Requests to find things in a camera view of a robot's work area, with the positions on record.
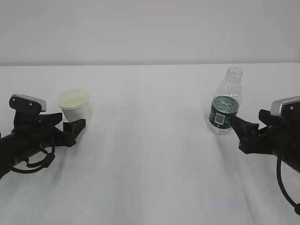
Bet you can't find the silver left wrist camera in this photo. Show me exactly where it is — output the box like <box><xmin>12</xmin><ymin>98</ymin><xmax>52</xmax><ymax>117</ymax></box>
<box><xmin>12</xmin><ymin>94</ymin><xmax>47</xmax><ymax>112</ymax></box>

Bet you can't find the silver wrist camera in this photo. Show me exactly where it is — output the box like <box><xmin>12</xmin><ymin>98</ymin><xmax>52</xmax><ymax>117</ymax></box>
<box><xmin>12</xmin><ymin>94</ymin><xmax>47</xmax><ymax>112</ymax></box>
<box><xmin>270</xmin><ymin>96</ymin><xmax>300</xmax><ymax>117</ymax></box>

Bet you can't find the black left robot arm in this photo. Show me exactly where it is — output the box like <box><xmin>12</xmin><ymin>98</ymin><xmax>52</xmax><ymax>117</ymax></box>
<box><xmin>0</xmin><ymin>112</ymin><xmax>86</xmax><ymax>177</ymax></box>

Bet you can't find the clear green-label water bottle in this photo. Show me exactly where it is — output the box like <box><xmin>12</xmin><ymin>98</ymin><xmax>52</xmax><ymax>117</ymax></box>
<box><xmin>208</xmin><ymin>67</ymin><xmax>243</xmax><ymax>135</ymax></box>

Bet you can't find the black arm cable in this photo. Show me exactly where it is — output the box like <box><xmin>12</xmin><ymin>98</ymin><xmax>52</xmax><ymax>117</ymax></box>
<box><xmin>10</xmin><ymin>121</ymin><xmax>57</xmax><ymax>173</ymax></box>
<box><xmin>276</xmin><ymin>157</ymin><xmax>300</xmax><ymax>216</ymax></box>

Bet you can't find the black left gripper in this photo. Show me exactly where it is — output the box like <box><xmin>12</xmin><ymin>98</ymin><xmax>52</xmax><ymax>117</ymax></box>
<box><xmin>9</xmin><ymin>111</ymin><xmax>86</xmax><ymax>155</ymax></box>

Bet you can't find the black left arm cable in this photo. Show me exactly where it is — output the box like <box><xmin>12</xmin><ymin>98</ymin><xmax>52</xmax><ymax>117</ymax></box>
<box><xmin>10</xmin><ymin>121</ymin><xmax>57</xmax><ymax>173</ymax></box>

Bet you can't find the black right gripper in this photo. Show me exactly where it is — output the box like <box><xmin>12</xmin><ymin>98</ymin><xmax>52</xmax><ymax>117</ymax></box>
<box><xmin>231</xmin><ymin>109</ymin><xmax>300</xmax><ymax>164</ymax></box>

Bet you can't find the white paper cup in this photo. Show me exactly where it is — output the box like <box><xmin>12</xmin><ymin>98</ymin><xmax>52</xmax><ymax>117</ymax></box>
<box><xmin>58</xmin><ymin>88</ymin><xmax>91</xmax><ymax>127</ymax></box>

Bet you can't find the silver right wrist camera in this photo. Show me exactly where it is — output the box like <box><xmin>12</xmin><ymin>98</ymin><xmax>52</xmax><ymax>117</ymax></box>
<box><xmin>270</xmin><ymin>96</ymin><xmax>300</xmax><ymax>117</ymax></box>

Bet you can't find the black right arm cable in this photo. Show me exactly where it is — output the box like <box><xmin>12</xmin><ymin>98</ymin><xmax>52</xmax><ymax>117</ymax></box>
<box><xmin>276</xmin><ymin>157</ymin><xmax>300</xmax><ymax>216</ymax></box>

